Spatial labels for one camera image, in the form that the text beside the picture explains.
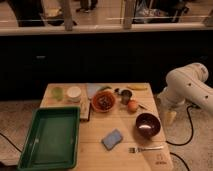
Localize blue sponge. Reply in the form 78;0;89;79
101;129;123;150

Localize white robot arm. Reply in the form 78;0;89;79
158;63;213;125

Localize green plastic tray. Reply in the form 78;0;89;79
18;107;80;171

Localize orange bowl with contents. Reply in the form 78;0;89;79
91;91;116;113

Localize white cloth with vegetable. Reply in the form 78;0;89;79
86;83;110;99

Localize metal cup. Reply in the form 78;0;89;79
121;90;132;105

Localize yellow banana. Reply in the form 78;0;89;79
127;85;147;91

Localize orange fruit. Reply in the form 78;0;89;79
127;100;139;113

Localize white cup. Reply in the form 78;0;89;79
67;86;82;102

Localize dark purple bowl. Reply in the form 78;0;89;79
135;113;161;139

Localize silver fork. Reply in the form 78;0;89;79
128;146;164;154

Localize black power cable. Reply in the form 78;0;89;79
165;105;196;147

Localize black cable left floor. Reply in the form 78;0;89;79
0;132;23;154

